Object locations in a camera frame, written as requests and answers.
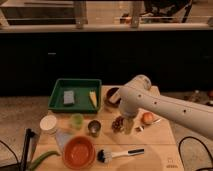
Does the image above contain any dark brown bowl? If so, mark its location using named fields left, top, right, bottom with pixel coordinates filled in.
left=105, top=87, right=121, bottom=107

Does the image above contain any yellow corn cob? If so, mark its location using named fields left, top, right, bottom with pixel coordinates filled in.
left=89, top=91, right=97, bottom=108

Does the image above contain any black stand post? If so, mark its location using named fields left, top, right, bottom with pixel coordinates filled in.
left=20, top=128, right=35, bottom=171

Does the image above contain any green cucumber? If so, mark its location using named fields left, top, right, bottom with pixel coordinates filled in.
left=28, top=151, right=60, bottom=171

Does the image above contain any green plastic tray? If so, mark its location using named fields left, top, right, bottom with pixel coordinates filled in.
left=48, top=78, right=102, bottom=114

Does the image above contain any grey sponge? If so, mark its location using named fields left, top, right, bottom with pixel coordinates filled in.
left=63, top=90, right=75, bottom=105

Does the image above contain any green plastic cup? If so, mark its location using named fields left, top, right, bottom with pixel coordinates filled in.
left=71, top=114, right=84, bottom=130

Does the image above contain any white handled dish brush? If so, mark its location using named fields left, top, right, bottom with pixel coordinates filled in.
left=97, top=149, right=145, bottom=163

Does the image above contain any black cable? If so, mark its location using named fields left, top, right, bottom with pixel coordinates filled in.
left=178, top=136, right=213, bottom=171
left=0, top=139, right=21, bottom=171

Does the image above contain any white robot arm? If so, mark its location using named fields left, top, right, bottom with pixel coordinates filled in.
left=119, top=75, right=213, bottom=140

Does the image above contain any small dark object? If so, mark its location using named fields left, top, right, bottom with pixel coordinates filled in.
left=135, top=126, right=144, bottom=132

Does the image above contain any small metal cup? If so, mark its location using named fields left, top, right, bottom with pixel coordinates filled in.
left=88, top=120, right=101, bottom=137

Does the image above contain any red yellow apple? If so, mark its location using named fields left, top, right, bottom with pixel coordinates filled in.
left=141, top=112, right=154, bottom=125

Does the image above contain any black cable left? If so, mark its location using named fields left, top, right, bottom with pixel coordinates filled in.
left=0, top=139, right=21, bottom=171

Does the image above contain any orange red bowl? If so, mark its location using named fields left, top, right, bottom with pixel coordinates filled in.
left=62, top=136, right=96, bottom=170

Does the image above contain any dark red grape bunch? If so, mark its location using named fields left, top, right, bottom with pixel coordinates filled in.
left=112, top=116, right=124, bottom=132

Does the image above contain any white round lid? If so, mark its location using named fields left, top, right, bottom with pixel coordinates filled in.
left=40, top=115, right=57, bottom=134

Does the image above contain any black cable right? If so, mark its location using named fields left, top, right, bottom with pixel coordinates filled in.
left=178, top=136, right=213, bottom=171

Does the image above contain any tan block in bowl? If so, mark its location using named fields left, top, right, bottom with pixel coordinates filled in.
left=109, top=92, right=120, bottom=104

